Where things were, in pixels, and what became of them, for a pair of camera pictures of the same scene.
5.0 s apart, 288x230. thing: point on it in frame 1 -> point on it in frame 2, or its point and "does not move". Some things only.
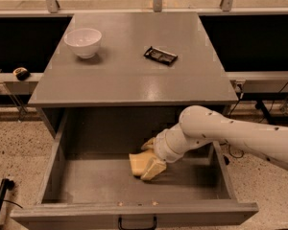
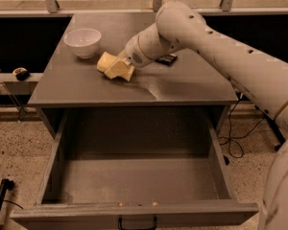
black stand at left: [6, 185] does not move
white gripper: [160, 149] -> [132, 56]
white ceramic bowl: [84, 41] does not move
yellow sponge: [139, 161] -> [106, 60]
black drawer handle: [154, 227] does not move
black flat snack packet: [159, 56] does not move
